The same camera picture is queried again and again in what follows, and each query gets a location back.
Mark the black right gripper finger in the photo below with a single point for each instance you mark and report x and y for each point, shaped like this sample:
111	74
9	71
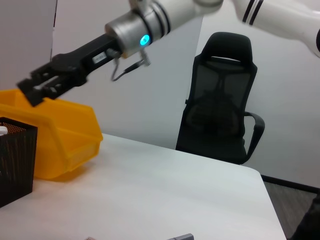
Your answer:
32	95
50	71

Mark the grey marker pen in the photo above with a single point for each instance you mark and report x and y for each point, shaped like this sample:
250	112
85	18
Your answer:
183	237

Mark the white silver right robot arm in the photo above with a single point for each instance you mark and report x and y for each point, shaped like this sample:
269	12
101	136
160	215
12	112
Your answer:
275	17

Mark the black mesh pen holder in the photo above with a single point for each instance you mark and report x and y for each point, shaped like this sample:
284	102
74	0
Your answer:
17	160

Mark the black robot body part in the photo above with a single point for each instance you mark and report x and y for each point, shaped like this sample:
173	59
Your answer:
310	222

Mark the black office chair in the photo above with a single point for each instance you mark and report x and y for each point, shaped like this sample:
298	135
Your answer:
220	125

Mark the yellow plastic bin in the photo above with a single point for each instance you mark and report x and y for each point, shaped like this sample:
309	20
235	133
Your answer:
70	130

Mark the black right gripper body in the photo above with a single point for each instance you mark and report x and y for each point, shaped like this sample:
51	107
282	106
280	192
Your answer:
85	56

